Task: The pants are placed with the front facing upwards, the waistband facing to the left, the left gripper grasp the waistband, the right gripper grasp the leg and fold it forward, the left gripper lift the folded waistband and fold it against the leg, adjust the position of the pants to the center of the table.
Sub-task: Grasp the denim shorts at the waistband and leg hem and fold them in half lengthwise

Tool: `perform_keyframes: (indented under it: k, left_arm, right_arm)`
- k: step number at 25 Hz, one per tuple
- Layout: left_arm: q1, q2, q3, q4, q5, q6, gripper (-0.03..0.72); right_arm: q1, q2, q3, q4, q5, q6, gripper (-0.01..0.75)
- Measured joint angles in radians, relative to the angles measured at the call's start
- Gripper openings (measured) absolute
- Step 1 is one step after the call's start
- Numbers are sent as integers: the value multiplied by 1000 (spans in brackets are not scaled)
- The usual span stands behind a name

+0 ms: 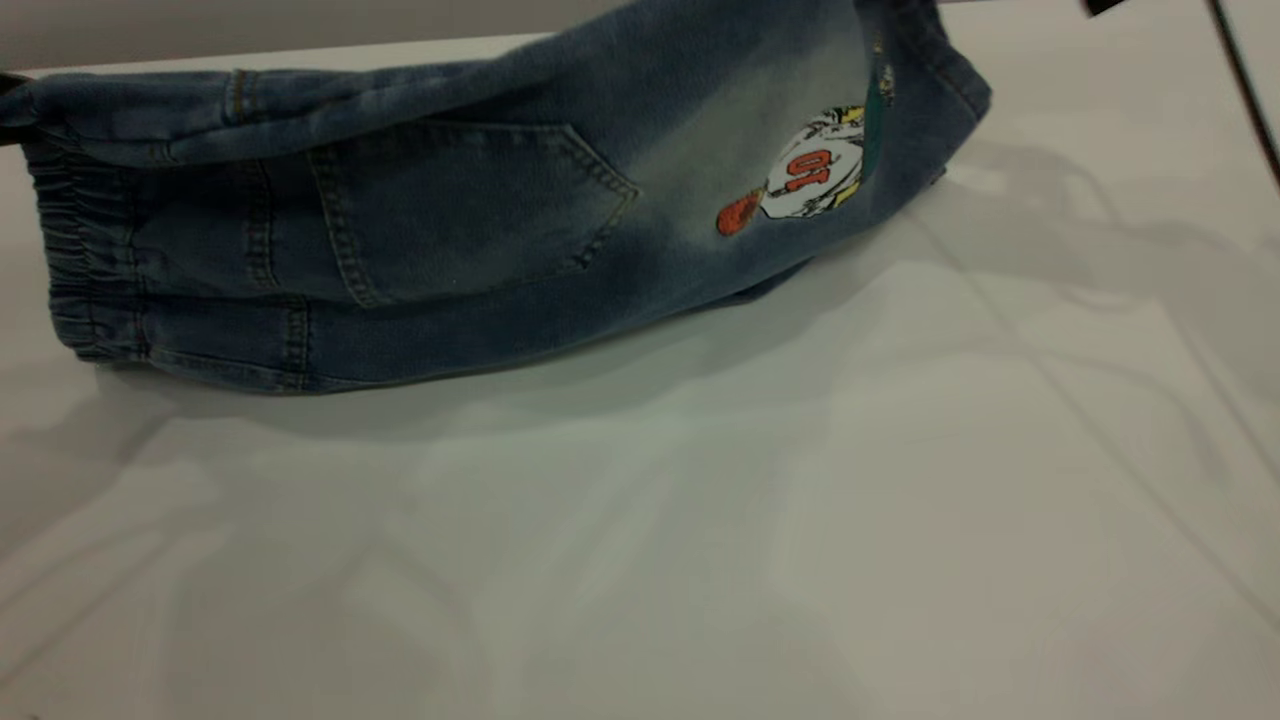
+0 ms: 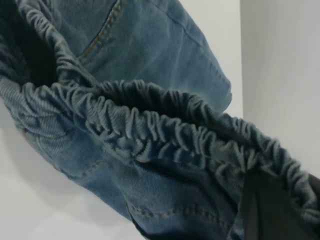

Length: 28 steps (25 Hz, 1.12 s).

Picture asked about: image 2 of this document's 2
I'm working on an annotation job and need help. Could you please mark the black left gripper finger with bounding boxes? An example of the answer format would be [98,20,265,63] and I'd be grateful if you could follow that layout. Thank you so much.
[238,171,320,240]

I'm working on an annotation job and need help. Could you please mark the blue denim shorts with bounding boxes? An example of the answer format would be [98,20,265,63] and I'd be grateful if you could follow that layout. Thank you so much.
[0,0,320,240]

